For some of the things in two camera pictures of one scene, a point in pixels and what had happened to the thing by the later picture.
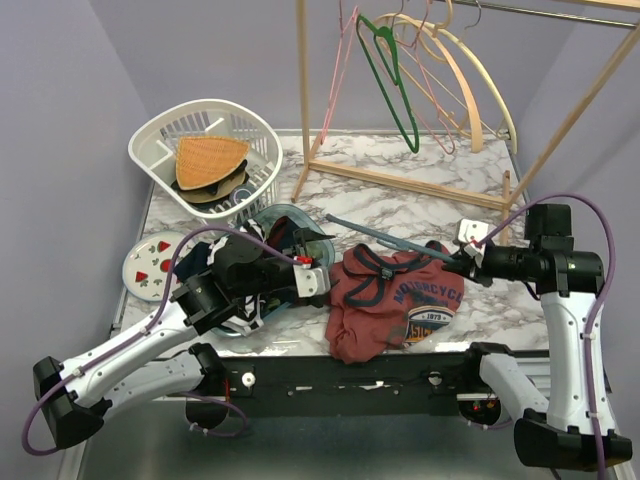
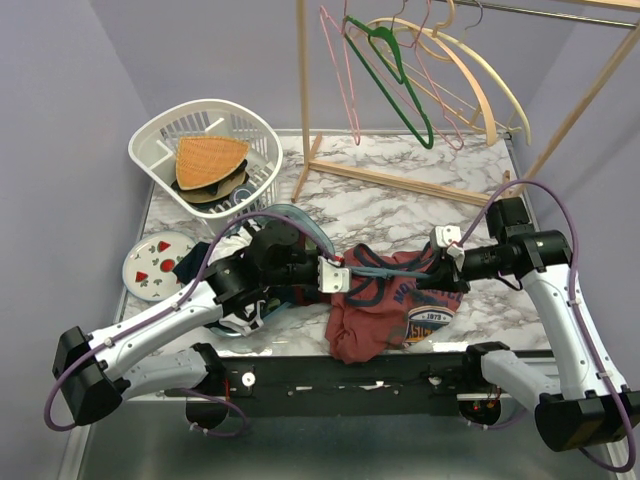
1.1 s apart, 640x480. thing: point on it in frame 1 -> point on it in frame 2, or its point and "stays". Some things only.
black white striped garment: (249, 319) stays
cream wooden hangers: (444, 27) -> (483, 58)
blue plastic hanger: (394, 241) -> (385, 273)
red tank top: (387, 303) stays
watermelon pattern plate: (147, 265) stays
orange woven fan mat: (203, 159) stays
